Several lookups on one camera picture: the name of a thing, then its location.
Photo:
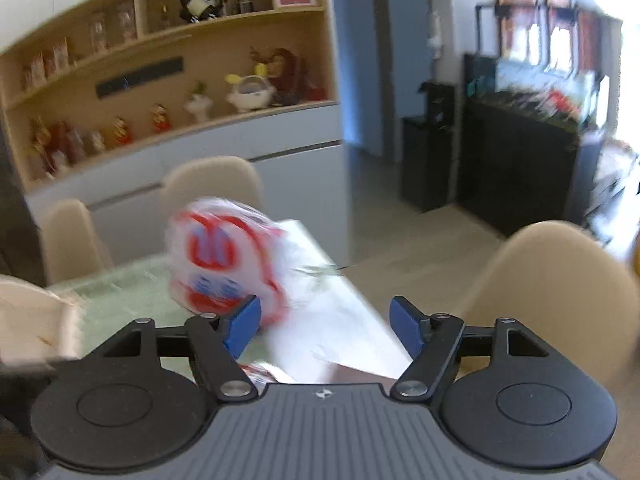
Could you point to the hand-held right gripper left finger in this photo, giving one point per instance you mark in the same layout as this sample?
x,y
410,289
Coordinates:
x,y
242,327

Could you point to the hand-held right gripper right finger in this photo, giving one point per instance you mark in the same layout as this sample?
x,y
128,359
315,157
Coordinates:
x,y
404,327

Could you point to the rabbit face snack bag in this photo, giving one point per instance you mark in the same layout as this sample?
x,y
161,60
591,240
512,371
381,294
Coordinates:
x,y
220,255

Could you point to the cardboard box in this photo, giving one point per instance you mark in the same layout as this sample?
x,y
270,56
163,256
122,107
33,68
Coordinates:
x,y
35,315

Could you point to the green checkered tablecloth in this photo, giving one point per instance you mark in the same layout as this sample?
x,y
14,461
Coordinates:
x,y
135,285

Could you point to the beige chair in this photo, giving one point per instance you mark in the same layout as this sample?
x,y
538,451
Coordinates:
x,y
215,180
70,240
560,300

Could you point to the black water dispenser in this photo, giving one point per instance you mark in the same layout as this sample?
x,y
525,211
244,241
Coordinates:
x,y
430,160

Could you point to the white sideboard cabinet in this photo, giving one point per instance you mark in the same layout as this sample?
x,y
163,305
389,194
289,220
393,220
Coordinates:
x,y
210,145

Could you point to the black cabinet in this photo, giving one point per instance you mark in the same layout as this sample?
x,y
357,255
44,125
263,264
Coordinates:
x,y
520,170

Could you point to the small red figurine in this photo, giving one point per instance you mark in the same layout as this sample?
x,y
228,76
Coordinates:
x,y
161,119

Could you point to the white vase figurine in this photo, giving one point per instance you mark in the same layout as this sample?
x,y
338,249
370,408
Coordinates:
x,y
197,105

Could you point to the red gold figurine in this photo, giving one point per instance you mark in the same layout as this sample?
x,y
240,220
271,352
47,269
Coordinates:
x,y
121,132

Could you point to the white basket ornament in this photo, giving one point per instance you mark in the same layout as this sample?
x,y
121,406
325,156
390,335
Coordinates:
x,y
250,95

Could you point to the brown plush toy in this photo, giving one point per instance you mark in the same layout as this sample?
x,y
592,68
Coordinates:
x,y
285,75

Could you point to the row of red figurines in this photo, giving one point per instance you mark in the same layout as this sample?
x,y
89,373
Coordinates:
x,y
60,147

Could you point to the fish tank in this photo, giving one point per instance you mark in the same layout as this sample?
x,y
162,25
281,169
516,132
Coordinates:
x,y
545,92

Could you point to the small dark lid jar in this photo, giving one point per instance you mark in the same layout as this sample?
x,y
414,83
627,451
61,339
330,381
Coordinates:
x,y
245,4

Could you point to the panda plush toy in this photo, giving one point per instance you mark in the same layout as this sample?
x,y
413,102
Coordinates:
x,y
200,5

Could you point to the clear glass jar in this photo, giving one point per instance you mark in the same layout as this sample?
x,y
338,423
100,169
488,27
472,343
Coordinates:
x,y
126,22
98,32

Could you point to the row of snack jars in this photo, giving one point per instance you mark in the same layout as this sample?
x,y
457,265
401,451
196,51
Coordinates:
x,y
47,65

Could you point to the black wall bar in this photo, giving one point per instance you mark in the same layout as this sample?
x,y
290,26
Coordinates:
x,y
140,76

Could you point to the wooden wall shelf unit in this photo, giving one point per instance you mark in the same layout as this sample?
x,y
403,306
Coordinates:
x,y
210,55

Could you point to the red patterned wall hanging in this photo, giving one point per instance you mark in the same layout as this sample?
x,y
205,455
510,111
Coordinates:
x,y
515,5

